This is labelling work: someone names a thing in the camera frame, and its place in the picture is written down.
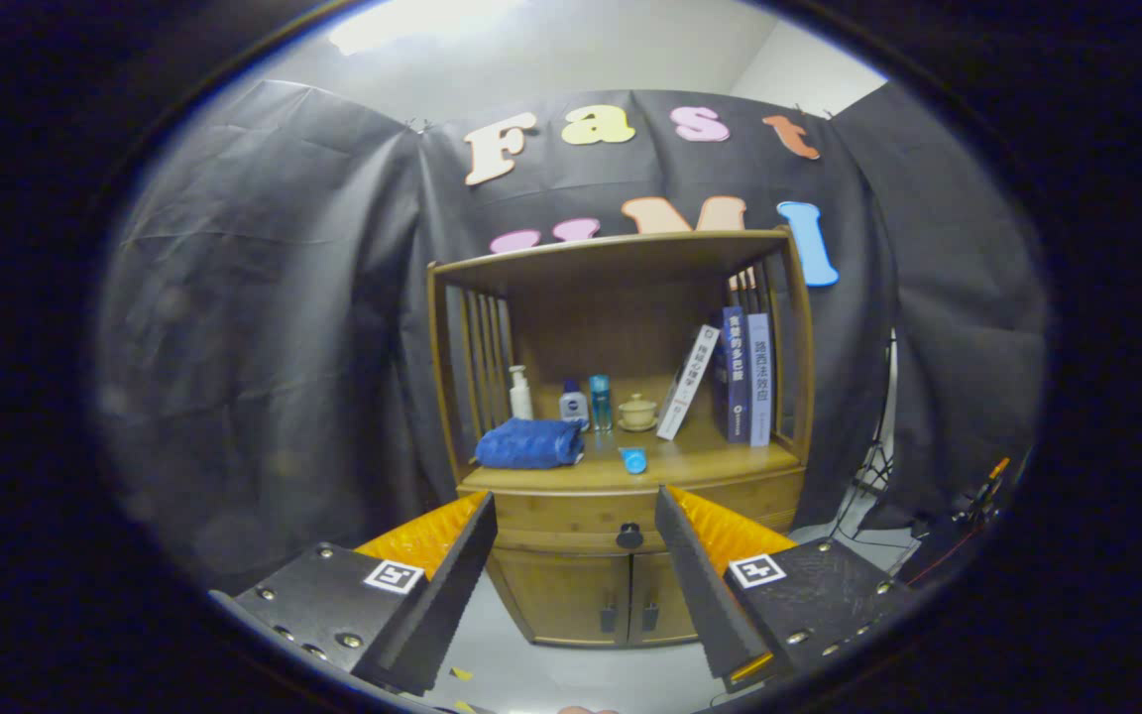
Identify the wooden drawer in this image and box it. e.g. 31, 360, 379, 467
459, 466, 807, 553

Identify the white book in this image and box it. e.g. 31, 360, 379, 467
656, 324, 721, 441

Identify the beige lidded teacup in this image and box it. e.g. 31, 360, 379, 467
617, 393, 659, 432

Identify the wooden cabinet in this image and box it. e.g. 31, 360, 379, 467
427, 228, 817, 649

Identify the rolled blue towel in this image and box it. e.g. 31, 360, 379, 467
475, 417, 587, 470

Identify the black tripod stand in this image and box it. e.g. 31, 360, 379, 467
829, 327, 899, 541

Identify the pale lavender book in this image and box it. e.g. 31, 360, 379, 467
747, 312, 773, 448

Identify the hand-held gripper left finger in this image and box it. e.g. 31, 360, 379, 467
209, 489, 499, 697

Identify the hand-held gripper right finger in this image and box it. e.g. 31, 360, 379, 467
655, 484, 929, 692

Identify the dark blue book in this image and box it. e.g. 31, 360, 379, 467
711, 305, 750, 443

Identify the wooden countertop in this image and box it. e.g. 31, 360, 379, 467
459, 426, 802, 494

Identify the black orange device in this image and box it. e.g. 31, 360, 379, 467
958, 456, 1013, 527

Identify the wooden cabinet door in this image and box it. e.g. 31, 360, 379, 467
487, 548, 631, 648
628, 548, 703, 646

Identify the black backdrop cloth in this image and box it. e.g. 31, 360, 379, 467
95, 79, 1048, 596

